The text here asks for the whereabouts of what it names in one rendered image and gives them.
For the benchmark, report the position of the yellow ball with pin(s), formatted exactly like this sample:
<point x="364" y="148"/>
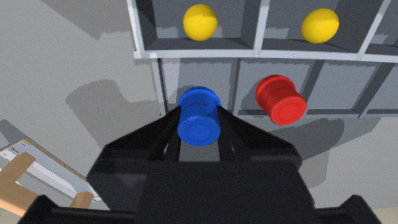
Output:
<point x="200" y="22"/>
<point x="320" y="25"/>

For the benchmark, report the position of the red plug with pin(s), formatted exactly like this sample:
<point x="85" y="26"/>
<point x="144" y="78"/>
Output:
<point x="277" y="95"/>

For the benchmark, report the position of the blue plug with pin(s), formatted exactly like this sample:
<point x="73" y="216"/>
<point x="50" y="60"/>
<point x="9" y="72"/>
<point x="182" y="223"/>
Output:
<point x="199" y="122"/>

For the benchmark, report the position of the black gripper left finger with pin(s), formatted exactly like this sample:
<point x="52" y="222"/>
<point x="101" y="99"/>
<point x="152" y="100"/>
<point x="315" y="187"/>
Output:
<point x="149" y="141"/>

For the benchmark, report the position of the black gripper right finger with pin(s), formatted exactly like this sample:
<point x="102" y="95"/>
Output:
<point x="251" y="143"/>

